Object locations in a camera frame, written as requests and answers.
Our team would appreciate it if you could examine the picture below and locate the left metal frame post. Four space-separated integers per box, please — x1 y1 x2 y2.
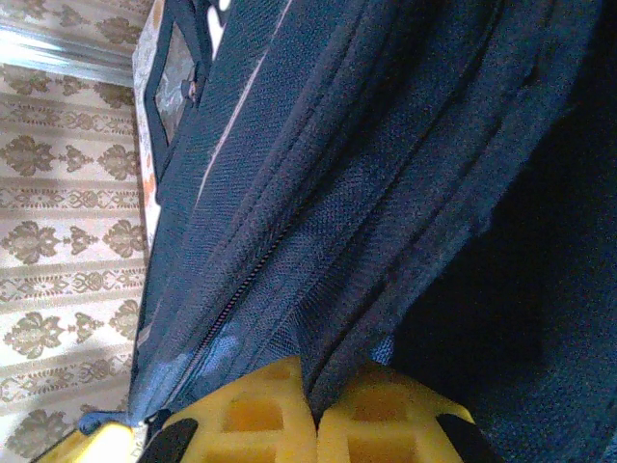
0 21 139 86

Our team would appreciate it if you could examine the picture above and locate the navy blue backpack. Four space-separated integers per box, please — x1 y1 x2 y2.
79 0 617 463

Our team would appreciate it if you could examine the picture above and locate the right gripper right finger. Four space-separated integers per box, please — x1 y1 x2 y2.
317 365 502 463

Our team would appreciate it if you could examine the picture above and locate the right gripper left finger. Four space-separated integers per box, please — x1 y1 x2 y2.
28 355 319 463

